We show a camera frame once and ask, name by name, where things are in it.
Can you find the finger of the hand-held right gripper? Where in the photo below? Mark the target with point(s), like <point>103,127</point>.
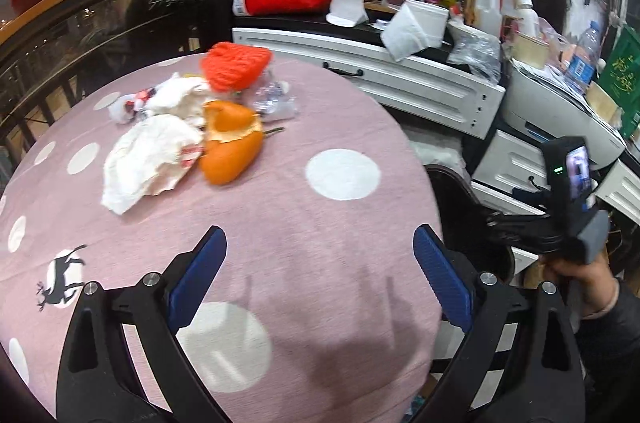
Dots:
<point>520,230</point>
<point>532,200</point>

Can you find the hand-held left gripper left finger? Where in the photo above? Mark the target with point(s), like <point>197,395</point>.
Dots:
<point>200,278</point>

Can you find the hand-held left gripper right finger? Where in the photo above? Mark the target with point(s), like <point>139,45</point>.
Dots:
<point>442,278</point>

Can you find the person's right forearm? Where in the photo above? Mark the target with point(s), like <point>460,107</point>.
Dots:
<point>610,353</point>

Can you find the person's right hand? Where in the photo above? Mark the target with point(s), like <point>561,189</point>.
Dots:
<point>585,288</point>

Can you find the small white drawer unit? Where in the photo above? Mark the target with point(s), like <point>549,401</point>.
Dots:
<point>505,163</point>

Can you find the black chair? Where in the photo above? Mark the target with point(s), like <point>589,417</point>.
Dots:
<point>460,203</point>

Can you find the white printer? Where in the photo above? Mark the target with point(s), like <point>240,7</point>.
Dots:
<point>550,113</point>

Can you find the green box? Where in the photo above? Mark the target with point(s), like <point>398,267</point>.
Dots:
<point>622,78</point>

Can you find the orange fruit peel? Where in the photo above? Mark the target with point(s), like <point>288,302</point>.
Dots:
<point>225,158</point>

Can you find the clear water bottle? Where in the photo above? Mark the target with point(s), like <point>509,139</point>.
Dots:
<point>582,58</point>

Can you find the white crumpled plastic bag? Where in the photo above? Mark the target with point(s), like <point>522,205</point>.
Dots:
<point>140,163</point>

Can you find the beige box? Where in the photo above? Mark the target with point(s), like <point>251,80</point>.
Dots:
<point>530,50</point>

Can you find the clear plastic bag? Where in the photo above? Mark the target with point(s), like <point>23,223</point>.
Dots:
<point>475,55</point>

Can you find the small white bottle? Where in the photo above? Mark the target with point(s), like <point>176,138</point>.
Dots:
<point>527,18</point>

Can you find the white crumpled tissue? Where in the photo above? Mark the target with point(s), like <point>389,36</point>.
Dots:
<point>175,98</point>

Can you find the white drawer cabinet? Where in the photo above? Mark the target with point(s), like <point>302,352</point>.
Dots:
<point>400,73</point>

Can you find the small red white wrapper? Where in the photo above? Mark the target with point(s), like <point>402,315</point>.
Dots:
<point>125,108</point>

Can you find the clear crumpled plastic wrapper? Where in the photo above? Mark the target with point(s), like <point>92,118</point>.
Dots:
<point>275,103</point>

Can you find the white plastic jug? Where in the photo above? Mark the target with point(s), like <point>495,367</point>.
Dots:
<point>487,5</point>

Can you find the orange foam fruit net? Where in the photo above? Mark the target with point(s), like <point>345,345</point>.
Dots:
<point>232,63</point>

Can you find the black garment white script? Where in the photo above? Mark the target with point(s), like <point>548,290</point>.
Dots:
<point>165,13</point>

